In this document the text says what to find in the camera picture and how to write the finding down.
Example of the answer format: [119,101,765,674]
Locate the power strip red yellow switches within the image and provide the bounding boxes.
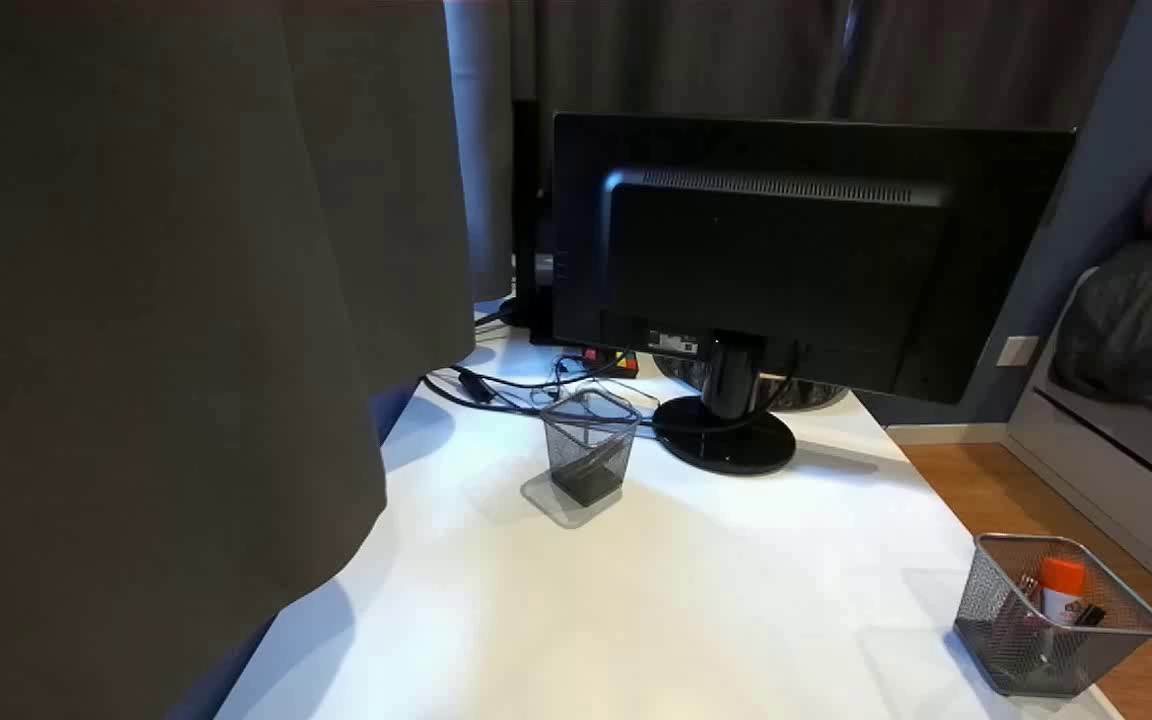
[579,343,645,378]

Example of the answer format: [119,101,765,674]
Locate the white wall outlet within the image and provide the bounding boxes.
[997,330,1045,370]

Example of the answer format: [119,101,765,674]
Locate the dark grey cloth panel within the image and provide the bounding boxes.
[0,0,480,720]

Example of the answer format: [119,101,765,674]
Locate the orange capped marker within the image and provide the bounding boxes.
[1036,552,1092,633]

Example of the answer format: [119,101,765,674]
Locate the filled black mesh organiser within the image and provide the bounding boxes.
[954,531,1152,701]

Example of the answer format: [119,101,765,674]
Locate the black computer monitor with stand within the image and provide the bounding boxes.
[550,111,1080,478]

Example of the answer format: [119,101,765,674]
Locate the white bed frame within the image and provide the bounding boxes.
[1004,264,1152,591]

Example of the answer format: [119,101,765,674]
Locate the thin black desk cables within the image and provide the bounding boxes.
[421,347,669,418]

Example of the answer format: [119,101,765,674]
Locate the grey bedding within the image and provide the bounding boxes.
[1050,234,1152,442]

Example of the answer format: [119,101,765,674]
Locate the black device behind monitor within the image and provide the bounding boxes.
[510,97,563,347]

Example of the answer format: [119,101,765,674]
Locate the black mesh organiser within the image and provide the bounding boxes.
[954,531,1152,701]
[537,388,645,510]

